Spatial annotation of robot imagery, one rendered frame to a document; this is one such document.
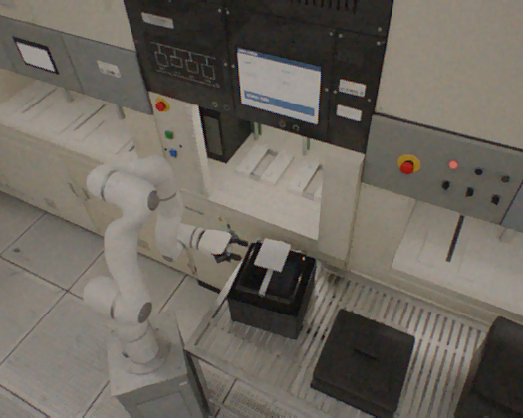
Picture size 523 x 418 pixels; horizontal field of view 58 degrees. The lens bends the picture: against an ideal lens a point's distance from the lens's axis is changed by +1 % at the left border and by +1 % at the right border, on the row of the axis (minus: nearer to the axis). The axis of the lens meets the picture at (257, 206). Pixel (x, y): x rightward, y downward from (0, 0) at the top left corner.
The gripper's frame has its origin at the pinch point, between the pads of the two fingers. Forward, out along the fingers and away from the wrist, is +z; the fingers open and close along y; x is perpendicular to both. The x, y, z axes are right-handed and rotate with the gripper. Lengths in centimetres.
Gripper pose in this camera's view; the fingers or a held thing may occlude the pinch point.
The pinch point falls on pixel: (240, 250)
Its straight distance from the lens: 170.9
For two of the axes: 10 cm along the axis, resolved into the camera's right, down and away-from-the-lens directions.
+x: -0.4, -6.7, -7.4
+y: -3.4, 7.1, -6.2
